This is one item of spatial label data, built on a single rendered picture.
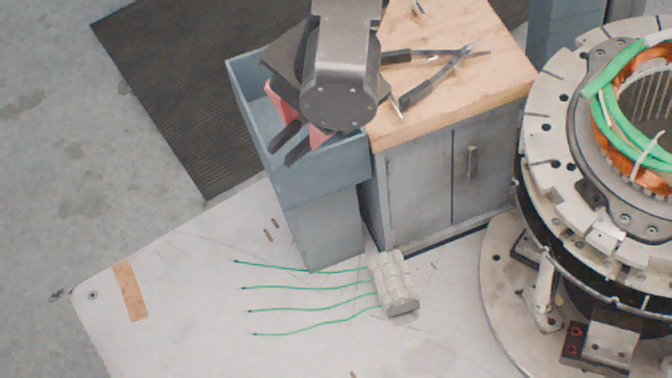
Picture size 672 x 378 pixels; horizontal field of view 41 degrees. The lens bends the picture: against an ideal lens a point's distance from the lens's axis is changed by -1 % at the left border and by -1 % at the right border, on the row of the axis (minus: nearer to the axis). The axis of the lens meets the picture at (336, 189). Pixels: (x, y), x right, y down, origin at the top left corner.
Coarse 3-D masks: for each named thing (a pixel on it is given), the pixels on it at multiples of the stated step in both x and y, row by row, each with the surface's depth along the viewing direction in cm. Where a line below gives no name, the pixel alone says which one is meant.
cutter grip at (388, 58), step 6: (408, 48) 98; (384, 54) 97; (390, 54) 97; (396, 54) 97; (402, 54) 97; (408, 54) 97; (384, 60) 98; (390, 60) 98; (396, 60) 98; (402, 60) 98; (408, 60) 98
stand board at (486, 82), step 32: (448, 0) 105; (480, 0) 105; (384, 32) 103; (416, 32) 103; (448, 32) 102; (480, 32) 102; (416, 64) 100; (480, 64) 99; (512, 64) 99; (448, 96) 97; (480, 96) 97; (512, 96) 98; (384, 128) 96; (416, 128) 96
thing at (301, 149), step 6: (306, 138) 83; (300, 144) 83; (306, 144) 83; (294, 150) 82; (300, 150) 83; (306, 150) 84; (288, 156) 82; (294, 156) 82; (300, 156) 83; (288, 162) 82; (294, 162) 83
